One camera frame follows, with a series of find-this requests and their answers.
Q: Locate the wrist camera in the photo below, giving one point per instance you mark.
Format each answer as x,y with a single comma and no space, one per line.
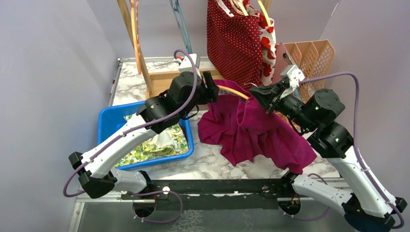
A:
291,76
184,64

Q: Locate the magenta pleated skirt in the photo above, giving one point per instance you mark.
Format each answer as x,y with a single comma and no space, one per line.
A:
244,130

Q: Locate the peach plastic organizer basket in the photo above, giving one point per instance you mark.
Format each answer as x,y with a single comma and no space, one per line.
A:
314,58

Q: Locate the blue plastic bin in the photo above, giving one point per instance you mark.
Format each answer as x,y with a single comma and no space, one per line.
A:
113,118

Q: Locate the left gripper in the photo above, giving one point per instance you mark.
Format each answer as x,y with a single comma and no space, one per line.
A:
210,94

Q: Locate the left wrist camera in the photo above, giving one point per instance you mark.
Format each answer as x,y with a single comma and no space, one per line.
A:
184,64

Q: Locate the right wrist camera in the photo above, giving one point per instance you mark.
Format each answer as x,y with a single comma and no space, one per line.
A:
291,76

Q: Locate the grey-blue hanger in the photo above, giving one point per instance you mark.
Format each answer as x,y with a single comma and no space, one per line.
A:
181,23

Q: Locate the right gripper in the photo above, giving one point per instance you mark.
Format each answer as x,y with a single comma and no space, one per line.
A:
266,94

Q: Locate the red poppy print skirt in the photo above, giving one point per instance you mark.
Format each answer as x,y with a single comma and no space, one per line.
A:
267,36

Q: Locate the wooden clothes rack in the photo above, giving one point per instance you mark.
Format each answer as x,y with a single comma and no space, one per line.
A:
156,83

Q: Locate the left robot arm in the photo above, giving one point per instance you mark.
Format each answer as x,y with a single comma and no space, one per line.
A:
96,170

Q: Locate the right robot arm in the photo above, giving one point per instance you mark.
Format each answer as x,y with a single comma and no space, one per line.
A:
363,207

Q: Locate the wooden hanger metal hook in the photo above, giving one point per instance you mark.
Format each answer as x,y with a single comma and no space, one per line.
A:
234,91

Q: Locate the orange wavy hanger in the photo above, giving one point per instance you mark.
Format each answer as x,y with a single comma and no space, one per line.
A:
135,34

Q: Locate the lemon print skirt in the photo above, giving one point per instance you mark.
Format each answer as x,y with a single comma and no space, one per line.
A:
172,141

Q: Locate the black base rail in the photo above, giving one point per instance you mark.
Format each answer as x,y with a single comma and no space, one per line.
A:
214,194

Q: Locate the pink clipboard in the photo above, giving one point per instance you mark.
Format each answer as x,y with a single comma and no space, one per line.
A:
283,59

